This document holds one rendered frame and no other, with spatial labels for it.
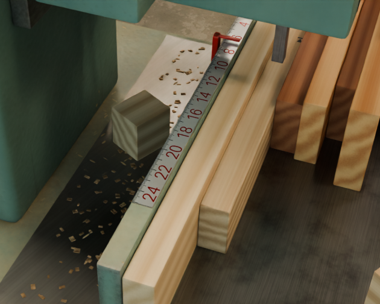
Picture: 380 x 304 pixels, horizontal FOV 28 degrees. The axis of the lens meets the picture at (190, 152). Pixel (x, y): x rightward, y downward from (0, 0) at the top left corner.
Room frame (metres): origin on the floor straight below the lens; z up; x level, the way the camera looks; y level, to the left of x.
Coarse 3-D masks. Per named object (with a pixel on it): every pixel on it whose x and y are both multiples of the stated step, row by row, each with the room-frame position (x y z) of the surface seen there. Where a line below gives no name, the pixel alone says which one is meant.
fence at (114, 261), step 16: (240, 48) 0.48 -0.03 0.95; (224, 80) 0.44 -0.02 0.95; (208, 112) 0.41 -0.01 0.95; (160, 192) 0.32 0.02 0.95; (128, 208) 0.31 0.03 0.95; (144, 208) 0.31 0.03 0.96; (128, 224) 0.29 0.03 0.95; (144, 224) 0.29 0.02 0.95; (112, 240) 0.28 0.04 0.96; (128, 240) 0.28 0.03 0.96; (112, 256) 0.27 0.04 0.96; (128, 256) 0.27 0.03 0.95; (112, 272) 0.26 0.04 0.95; (112, 288) 0.26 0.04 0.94
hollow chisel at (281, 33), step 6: (276, 30) 0.47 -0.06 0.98; (282, 30) 0.47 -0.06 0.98; (288, 30) 0.47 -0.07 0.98; (276, 36) 0.47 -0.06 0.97; (282, 36) 0.47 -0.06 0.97; (276, 42) 0.47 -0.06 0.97; (282, 42) 0.47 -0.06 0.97; (276, 48) 0.47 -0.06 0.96; (282, 48) 0.47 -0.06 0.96; (276, 54) 0.47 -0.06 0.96; (282, 54) 0.47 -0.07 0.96; (276, 60) 0.47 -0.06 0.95; (282, 60) 0.47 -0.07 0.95
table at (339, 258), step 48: (336, 144) 0.43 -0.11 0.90; (288, 192) 0.38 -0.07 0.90; (336, 192) 0.38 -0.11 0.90; (240, 240) 0.33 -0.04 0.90; (288, 240) 0.34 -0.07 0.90; (336, 240) 0.34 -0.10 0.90; (192, 288) 0.29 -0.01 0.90; (240, 288) 0.29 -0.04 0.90; (288, 288) 0.30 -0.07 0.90; (336, 288) 0.30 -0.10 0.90
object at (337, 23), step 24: (168, 0) 0.46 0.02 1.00; (192, 0) 0.46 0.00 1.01; (216, 0) 0.45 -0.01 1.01; (240, 0) 0.45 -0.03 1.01; (264, 0) 0.44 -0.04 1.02; (288, 0) 0.44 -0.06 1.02; (312, 0) 0.43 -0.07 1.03; (336, 0) 0.43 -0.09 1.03; (360, 0) 0.47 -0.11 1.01; (288, 24) 0.44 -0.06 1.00; (312, 24) 0.43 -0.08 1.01; (336, 24) 0.43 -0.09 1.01
